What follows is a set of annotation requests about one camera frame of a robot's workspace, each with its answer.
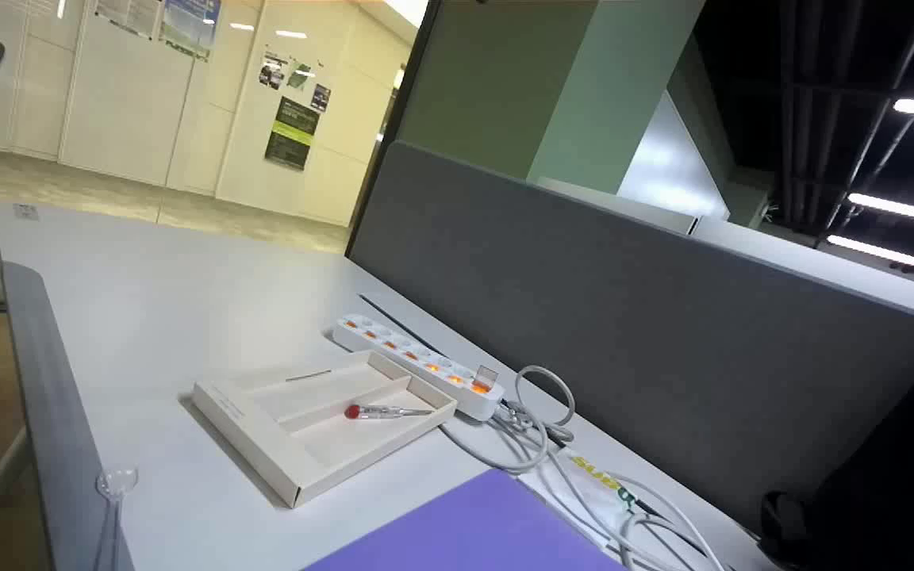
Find green and black wall poster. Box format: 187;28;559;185
259;93;323;174

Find clear pen with red cap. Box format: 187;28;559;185
341;401;434;424

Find white power strip orange switches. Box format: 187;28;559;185
326;310;508;424

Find clear suction cup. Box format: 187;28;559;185
91;459;143;501

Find yellow green cable label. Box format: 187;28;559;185
568;452;641;515

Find grey fabric desk partition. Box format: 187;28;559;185
346;139;914;534

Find long white looping cable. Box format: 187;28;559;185
517;420;736;571

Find large pale wall poster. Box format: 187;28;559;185
153;0;224;64

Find purple rectangular mat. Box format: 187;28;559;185
303;467;627;571

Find pale wooden divided tray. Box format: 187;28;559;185
182;347;463;512

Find white power strip cable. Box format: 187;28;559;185
439;362;577;476

